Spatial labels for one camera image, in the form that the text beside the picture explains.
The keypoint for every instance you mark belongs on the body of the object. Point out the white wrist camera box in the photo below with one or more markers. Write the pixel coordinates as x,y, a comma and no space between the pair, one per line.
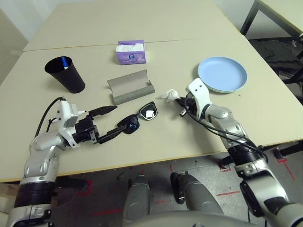
198,92
65,123

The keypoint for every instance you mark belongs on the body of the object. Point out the white marker with blue cap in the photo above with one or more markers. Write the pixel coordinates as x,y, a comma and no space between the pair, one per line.
64,62

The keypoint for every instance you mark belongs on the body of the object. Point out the black sunglasses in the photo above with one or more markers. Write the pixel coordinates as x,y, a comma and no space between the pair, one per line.
129,127

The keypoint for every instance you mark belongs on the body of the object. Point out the beige table with black frame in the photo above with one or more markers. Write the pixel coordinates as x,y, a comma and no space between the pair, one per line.
284,14

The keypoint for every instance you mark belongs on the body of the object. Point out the blue plate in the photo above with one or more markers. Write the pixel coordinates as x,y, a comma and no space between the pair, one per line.
222,73

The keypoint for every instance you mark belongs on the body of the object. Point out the pale wooden plank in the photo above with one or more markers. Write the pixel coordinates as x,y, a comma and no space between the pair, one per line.
7,191

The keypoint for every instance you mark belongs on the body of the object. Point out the grey robot torso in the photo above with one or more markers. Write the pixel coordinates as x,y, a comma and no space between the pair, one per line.
189,221

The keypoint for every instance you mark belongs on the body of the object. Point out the white tissue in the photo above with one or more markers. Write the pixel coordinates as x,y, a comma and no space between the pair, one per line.
170,94

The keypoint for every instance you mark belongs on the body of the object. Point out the grey left robot leg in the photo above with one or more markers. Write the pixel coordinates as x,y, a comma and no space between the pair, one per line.
137,198

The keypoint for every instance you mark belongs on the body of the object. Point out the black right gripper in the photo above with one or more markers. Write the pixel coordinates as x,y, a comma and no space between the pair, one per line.
192,106

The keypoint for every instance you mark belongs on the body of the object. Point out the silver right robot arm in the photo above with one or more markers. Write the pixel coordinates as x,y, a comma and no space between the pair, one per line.
260,184

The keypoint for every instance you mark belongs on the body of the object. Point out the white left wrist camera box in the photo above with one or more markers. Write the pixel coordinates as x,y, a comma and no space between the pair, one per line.
65,123

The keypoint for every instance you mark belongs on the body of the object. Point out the black cup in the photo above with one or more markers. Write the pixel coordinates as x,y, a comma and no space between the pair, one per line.
68,78

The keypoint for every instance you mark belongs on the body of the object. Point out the black table foot bar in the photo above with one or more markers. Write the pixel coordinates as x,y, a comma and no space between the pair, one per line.
71,183
291,147

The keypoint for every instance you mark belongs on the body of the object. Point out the purple tissue box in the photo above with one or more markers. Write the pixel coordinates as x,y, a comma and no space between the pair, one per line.
131,58

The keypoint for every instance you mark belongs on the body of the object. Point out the grey robot leg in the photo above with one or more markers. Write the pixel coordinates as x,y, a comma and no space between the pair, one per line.
137,198
198,196

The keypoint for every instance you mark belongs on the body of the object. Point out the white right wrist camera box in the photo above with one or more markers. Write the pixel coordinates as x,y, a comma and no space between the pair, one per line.
198,92

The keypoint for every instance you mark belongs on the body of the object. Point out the grey right robot leg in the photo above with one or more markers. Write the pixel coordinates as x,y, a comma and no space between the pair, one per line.
198,196

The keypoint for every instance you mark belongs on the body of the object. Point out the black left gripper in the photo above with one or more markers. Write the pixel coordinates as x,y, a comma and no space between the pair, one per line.
85,130

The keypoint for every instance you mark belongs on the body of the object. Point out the grey glasses case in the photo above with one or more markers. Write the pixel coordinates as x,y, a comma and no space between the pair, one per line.
130,89

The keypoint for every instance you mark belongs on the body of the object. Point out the brown wooden block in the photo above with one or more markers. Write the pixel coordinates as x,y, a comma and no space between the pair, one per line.
54,203

